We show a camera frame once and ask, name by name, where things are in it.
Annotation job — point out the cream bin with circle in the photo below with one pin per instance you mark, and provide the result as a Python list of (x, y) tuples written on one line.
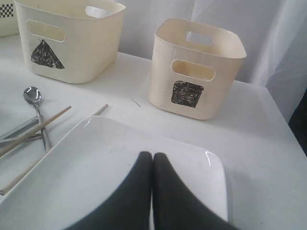
[(8, 18)]

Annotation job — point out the cream bin with triangle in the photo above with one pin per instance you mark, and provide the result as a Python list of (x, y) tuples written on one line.
[(69, 40)]

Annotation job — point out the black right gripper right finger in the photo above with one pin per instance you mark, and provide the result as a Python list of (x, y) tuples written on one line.
[(175, 207)]

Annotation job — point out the steel table knife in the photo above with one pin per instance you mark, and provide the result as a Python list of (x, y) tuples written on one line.
[(20, 128)]

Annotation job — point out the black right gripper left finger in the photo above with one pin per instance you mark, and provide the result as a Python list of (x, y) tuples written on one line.
[(129, 206)]

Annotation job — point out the white square plate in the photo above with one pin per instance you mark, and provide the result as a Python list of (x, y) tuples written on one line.
[(90, 162)]

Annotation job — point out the long steel spoon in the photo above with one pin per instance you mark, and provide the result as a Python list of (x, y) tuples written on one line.
[(33, 96)]

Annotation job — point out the cream bin with square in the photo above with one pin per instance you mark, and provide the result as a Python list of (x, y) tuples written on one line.
[(193, 67)]

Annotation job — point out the wooden chopstick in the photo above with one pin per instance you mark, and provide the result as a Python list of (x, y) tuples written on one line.
[(18, 178), (24, 137)]

